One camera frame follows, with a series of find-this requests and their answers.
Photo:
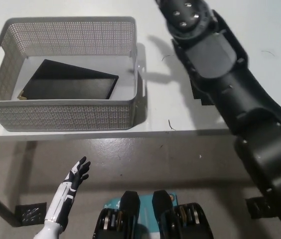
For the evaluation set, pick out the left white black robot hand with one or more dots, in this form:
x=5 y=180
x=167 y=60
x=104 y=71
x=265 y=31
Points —
x=69 y=189

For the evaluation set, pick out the black hardcover notebook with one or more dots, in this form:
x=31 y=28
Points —
x=68 y=87

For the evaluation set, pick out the black table foot plate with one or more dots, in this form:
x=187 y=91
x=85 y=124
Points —
x=32 y=212
x=257 y=207

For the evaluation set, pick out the grey perforated plastic basket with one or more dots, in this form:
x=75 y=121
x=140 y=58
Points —
x=60 y=112

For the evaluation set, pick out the black tape patch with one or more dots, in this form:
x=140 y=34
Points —
x=200 y=95

